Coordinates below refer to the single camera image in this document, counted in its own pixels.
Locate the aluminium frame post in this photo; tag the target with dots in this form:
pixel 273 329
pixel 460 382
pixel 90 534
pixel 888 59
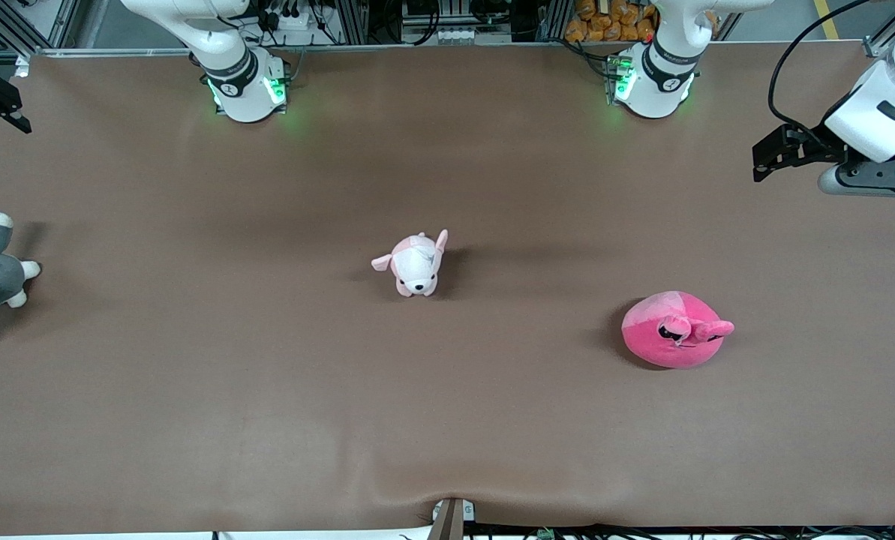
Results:
pixel 12 22
pixel 886 34

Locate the pale pink plush dog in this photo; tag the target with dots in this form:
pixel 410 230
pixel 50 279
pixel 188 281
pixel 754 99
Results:
pixel 415 266

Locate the brown camera mount post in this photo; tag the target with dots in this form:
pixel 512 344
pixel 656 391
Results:
pixel 449 521

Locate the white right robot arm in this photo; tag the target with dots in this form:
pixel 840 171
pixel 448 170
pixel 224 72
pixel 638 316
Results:
pixel 237 75

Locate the hot pink plush toy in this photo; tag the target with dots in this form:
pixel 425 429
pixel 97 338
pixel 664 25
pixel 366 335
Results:
pixel 676 334

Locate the white power strip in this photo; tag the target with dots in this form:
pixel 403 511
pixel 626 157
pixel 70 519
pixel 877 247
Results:
pixel 291 21

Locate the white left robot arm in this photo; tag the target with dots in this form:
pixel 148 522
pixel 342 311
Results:
pixel 668 71

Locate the brown table cover mat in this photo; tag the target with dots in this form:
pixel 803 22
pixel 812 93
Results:
pixel 267 375

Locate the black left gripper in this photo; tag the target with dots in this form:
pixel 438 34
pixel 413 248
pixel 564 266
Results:
pixel 820 145

